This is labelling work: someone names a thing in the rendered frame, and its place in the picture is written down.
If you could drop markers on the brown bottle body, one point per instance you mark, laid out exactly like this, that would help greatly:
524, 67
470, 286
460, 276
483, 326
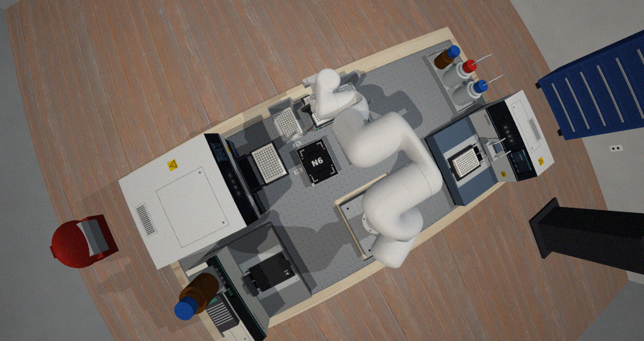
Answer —
440, 61

